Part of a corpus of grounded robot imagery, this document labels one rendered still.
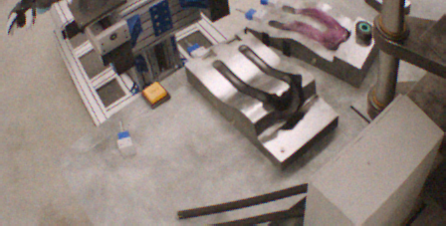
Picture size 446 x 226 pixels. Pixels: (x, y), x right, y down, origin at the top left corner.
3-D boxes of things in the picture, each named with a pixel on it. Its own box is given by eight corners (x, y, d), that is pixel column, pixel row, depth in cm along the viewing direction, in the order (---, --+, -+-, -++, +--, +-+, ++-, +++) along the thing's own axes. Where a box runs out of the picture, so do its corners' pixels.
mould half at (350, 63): (246, 36, 213) (243, 16, 204) (280, 0, 225) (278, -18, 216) (358, 89, 191) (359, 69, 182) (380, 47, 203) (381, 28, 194)
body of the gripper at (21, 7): (34, 26, 147) (40, 3, 155) (30, 6, 140) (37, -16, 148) (16, 30, 146) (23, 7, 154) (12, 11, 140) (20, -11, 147)
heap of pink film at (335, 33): (276, 31, 205) (275, 16, 198) (298, 6, 213) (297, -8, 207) (335, 58, 193) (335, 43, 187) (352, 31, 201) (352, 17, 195)
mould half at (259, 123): (187, 82, 201) (181, 55, 191) (246, 45, 210) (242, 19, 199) (281, 171, 174) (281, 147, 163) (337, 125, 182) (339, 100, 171)
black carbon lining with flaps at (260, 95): (209, 69, 195) (205, 49, 187) (247, 45, 200) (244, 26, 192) (277, 130, 175) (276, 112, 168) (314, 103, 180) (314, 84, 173)
